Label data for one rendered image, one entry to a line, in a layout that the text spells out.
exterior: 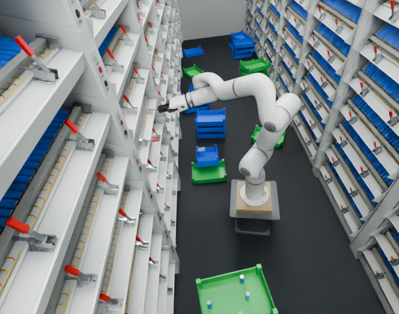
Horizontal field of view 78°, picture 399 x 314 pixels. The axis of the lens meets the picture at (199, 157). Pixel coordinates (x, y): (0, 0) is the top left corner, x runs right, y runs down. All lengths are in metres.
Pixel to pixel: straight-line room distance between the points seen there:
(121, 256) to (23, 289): 0.43
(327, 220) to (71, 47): 1.90
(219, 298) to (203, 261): 0.62
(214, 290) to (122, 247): 0.53
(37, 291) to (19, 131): 0.26
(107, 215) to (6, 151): 0.39
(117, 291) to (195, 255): 1.07
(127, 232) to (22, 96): 0.57
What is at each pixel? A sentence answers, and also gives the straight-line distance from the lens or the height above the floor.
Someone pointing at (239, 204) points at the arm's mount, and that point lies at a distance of 1.69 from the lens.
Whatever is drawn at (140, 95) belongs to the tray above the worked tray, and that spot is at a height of 1.12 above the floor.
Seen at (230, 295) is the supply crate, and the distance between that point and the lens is 1.28.
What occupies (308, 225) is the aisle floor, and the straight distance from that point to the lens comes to 2.05.
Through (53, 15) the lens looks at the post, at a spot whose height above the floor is 1.58.
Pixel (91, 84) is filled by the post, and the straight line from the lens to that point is 0.78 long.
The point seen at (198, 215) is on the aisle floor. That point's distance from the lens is 2.03.
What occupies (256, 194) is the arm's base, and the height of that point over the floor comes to 0.40.
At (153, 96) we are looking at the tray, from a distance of 1.58.
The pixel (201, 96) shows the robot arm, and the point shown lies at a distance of 1.35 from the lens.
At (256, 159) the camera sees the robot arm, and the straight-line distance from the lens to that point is 1.37.
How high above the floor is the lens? 1.71
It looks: 44 degrees down
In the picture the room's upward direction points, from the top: 9 degrees counter-clockwise
